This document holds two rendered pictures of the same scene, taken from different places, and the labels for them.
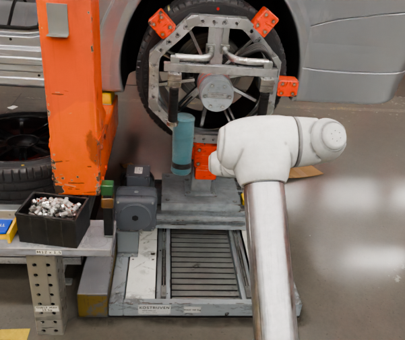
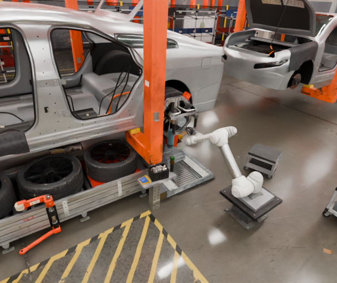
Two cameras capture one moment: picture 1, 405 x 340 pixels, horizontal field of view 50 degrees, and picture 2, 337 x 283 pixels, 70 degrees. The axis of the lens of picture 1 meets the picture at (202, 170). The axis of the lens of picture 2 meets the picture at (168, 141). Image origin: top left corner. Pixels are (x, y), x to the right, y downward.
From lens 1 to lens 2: 1.82 m
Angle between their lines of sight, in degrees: 25
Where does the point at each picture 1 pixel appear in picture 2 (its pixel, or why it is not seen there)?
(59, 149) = (152, 151)
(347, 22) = (203, 88)
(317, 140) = (232, 132)
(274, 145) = (225, 136)
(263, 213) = (227, 151)
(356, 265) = (216, 158)
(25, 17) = (75, 103)
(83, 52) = (161, 123)
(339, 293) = (217, 168)
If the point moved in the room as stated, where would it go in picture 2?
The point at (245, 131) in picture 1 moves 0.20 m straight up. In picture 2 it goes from (218, 135) to (221, 117)
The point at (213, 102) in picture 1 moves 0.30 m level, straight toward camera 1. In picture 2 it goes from (181, 123) to (193, 135)
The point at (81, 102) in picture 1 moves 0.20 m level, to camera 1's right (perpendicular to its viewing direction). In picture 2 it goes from (159, 136) to (175, 133)
